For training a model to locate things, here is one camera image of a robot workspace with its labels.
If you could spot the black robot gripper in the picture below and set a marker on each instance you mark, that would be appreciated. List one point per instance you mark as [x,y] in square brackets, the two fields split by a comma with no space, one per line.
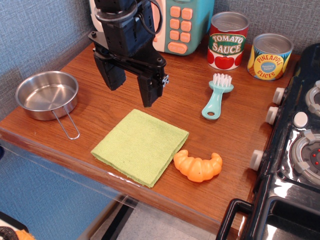
[125,44]

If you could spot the orange plastic toy croissant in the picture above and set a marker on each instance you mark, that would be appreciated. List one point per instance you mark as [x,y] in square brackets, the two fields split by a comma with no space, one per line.
[197,169]

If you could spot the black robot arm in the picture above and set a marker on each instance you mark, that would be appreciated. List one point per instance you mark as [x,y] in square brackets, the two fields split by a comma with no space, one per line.
[126,45]

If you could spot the yellow-green folded cloth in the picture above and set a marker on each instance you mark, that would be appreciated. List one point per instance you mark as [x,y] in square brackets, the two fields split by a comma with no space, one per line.
[141,147]

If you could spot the orange black object at corner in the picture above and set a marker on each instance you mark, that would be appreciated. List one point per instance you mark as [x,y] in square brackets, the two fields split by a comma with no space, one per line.
[12,229]

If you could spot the toy microwave teal and white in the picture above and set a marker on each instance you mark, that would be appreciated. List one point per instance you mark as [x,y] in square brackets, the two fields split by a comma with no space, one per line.
[184,24]

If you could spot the small steel pan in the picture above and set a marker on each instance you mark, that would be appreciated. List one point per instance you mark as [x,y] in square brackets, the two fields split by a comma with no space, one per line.
[49,95]

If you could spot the teal toy dish brush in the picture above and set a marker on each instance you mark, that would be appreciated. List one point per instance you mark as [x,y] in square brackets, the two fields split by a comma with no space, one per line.
[221,83]

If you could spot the tomato sauce toy can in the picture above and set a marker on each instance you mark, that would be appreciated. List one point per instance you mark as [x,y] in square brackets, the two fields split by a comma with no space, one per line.
[227,38]

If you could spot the pineapple slices toy can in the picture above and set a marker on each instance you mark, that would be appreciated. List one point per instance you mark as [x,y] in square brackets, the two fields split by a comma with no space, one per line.
[269,56]

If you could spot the black toy stove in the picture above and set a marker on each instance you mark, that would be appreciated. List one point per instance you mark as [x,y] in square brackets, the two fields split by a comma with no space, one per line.
[286,194]

